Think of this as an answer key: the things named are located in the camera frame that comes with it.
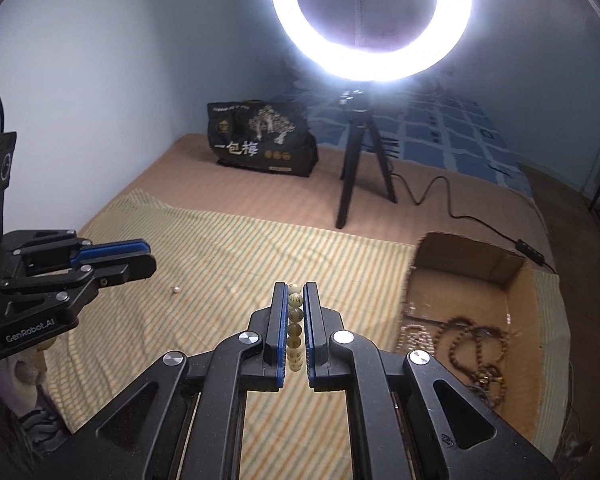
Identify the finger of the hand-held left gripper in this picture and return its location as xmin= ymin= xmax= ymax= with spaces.
xmin=0 ymin=255 xmax=157 ymax=307
xmin=10 ymin=230 xmax=151 ymax=277

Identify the tan mattress cover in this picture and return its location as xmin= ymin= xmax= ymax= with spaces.
xmin=77 ymin=132 xmax=561 ymax=281

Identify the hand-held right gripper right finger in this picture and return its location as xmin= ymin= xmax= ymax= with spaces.
xmin=304 ymin=281 xmax=556 ymax=480

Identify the yellow striped cloth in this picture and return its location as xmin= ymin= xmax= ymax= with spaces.
xmin=42 ymin=187 xmax=418 ymax=480

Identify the person's left hand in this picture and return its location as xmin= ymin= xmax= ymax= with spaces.
xmin=10 ymin=337 xmax=53 ymax=411

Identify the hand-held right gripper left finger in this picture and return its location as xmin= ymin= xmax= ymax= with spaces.
xmin=42 ymin=281 xmax=288 ymax=480

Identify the white pearl necklace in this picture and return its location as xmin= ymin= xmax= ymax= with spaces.
xmin=397 ymin=322 xmax=438 ymax=366

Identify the cardboard box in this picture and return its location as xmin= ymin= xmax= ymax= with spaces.
xmin=395 ymin=231 xmax=571 ymax=441

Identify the pale jade bead bracelet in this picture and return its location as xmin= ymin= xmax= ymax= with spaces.
xmin=286 ymin=282 xmax=306 ymax=373

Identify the black power cable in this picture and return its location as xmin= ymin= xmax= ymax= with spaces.
xmin=387 ymin=175 xmax=557 ymax=275

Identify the brown wooden bead necklace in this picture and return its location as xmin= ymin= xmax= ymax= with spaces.
xmin=432 ymin=315 xmax=511 ymax=401

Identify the black tripod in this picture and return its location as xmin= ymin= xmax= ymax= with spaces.
xmin=335 ymin=87 xmax=398 ymax=230

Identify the white ring light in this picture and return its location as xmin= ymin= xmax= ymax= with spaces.
xmin=270 ymin=0 xmax=473 ymax=82

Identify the blue patterned bed sheet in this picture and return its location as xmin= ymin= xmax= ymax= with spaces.
xmin=267 ymin=82 xmax=536 ymax=196

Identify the black printed snack bag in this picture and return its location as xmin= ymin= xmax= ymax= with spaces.
xmin=206 ymin=100 xmax=318 ymax=179

